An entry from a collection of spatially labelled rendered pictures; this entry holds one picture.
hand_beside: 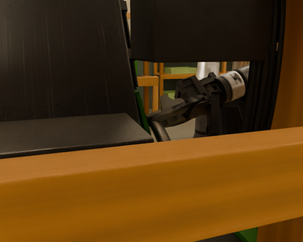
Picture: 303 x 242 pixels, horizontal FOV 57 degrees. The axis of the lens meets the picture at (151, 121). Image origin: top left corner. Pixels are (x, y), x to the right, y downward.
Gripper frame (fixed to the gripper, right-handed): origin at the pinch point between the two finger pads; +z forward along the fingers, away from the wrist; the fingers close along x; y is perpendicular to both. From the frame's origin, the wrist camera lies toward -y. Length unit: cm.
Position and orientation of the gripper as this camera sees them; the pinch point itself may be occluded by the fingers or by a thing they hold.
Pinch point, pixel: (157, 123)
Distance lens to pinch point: 68.0
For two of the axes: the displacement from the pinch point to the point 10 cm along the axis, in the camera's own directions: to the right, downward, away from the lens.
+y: -4.3, -8.0, 4.1
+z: -9.0, 3.6, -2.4
